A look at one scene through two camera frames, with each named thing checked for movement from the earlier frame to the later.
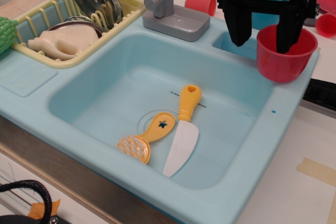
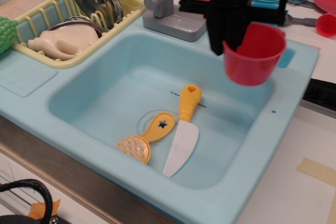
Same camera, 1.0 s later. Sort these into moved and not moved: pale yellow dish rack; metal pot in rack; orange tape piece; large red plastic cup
Moved: large red plastic cup
Not moved: orange tape piece; metal pot in rack; pale yellow dish rack
